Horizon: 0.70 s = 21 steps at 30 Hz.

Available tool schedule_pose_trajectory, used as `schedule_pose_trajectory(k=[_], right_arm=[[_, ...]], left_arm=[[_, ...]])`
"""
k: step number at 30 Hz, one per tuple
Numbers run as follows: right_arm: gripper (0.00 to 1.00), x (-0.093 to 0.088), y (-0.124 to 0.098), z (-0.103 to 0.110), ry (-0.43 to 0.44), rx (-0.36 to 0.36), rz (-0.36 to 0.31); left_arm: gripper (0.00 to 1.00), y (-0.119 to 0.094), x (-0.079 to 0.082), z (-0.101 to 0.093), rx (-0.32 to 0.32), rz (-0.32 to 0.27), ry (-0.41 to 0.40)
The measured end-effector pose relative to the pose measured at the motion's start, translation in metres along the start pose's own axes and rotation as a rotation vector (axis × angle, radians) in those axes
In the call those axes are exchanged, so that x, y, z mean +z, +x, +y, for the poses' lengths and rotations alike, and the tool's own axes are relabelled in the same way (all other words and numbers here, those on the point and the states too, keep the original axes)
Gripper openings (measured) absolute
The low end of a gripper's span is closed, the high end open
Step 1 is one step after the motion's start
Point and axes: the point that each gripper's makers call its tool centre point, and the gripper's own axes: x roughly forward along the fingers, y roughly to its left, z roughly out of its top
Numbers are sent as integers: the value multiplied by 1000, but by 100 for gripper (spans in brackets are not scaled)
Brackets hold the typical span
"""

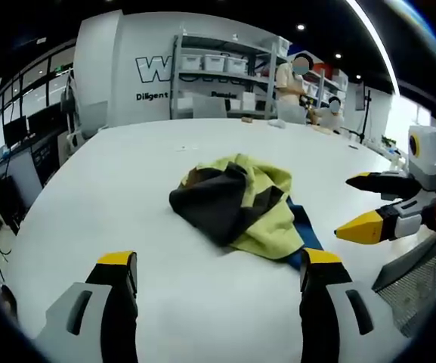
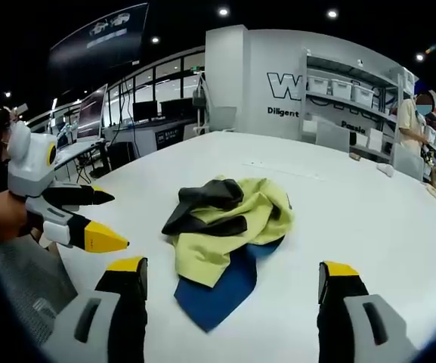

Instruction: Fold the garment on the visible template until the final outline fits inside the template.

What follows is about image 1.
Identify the white frame stand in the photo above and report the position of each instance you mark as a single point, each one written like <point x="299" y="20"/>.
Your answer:
<point x="72" y="109"/>

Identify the small brown object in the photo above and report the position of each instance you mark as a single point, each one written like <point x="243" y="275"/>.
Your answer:
<point x="246" y="120"/>

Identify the black computer monitor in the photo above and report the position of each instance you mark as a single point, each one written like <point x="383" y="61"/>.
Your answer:
<point x="14" y="132"/>

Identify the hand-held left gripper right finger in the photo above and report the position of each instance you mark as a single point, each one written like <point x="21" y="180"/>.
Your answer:
<point x="338" y="314"/>

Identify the black tripod stand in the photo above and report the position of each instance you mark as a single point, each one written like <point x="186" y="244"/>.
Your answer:
<point x="365" y="113"/>

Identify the grey metal storage shelf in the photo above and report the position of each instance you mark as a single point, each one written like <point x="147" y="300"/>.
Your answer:
<point x="221" y="75"/>

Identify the white shelf with boxes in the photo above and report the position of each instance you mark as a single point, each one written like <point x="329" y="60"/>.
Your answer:
<point x="331" y="87"/>

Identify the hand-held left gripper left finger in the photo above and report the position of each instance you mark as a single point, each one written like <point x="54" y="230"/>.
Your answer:
<point x="89" y="314"/>

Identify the grey desk panel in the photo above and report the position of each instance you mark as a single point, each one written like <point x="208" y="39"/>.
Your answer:
<point x="25" y="174"/>

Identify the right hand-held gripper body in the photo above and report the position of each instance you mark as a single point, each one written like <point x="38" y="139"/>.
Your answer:
<point x="431" y="162"/>

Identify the blue cloth underneath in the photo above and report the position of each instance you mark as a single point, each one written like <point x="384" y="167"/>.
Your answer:
<point x="306" y="230"/>

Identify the black computer tower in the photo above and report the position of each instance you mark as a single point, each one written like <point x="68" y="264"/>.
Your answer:
<point x="8" y="204"/>

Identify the white crumpled cloth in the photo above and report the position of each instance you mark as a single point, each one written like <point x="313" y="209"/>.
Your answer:
<point x="277" y="123"/>

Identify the grey mesh basket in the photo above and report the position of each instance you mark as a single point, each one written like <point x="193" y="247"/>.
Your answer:
<point x="414" y="287"/>

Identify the yellow-green and grey garment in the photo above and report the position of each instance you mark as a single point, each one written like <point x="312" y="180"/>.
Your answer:
<point x="225" y="204"/>

